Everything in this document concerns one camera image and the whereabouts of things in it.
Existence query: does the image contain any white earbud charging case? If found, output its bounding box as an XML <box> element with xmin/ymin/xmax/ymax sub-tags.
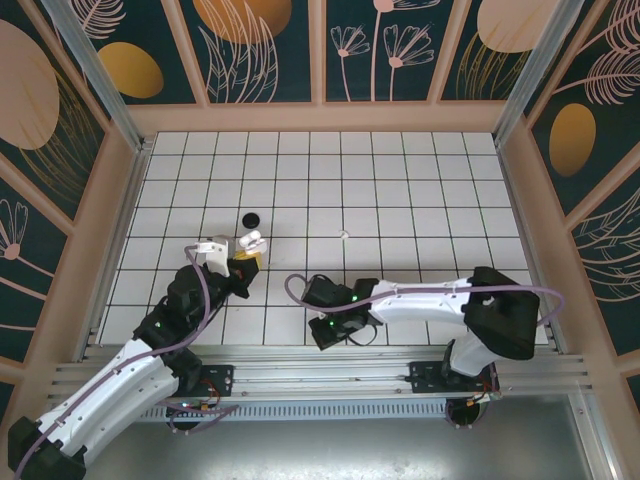
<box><xmin>238</xmin><ymin>230</ymin><xmax>270</xmax><ymax>253</ymax></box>

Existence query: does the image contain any grey metal sheet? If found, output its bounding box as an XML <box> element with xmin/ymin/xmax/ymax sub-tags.
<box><xmin>29</xmin><ymin>394</ymin><xmax>616</xmax><ymax>480</ymax></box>

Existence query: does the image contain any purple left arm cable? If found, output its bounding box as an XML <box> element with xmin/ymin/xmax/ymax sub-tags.
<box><xmin>12</xmin><ymin>244</ymin><xmax>240</xmax><ymax>480</ymax></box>

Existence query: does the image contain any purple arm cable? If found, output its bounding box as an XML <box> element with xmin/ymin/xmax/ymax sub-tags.
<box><xmin>283</xmin><ymin>272</ymin><xmax>567</xmax><ymax>401</ymax></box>
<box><xmin>12</xmin><ymin>244</ymin><xmax>240</xmax><ymax>480</ymax></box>

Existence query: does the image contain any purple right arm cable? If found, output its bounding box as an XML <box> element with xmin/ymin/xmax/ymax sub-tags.
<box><xmin>283</xmin><ymin>272</ymin><xmax>567</xmax><ymax>401</ymax></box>

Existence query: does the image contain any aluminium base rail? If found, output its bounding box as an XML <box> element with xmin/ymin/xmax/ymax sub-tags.
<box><xmin>49</xmin><ymin>347</ymin><xmax>595</xmax><ymax>404</ymax></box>

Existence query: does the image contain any aluminium side rail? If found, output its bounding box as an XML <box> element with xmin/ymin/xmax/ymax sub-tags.
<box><xmin>494</xmin><ymin>142</ymin><xmax>569</xmax><ymax>354</ymax></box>
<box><xmin>74</xmin><ymin>142</ymin><xmax>154</xmax><ymax>361</ymax></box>

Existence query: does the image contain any grey slotted cable duct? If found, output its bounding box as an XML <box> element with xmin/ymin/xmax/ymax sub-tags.
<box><xmin>137</xmin><ymin>402</ymin><xmax>451</xmax><ymax>424</ymax></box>

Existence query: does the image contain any aluminium corner post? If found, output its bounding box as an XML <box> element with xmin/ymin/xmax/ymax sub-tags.
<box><xmin>492</xmin><ymin>0</ymin><xmax>576</xmax><ymax>149</ymax></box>
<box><xmin>40</xmin><ymin>0</ymin><xmax>151</xmax><ymax>154</ymax></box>

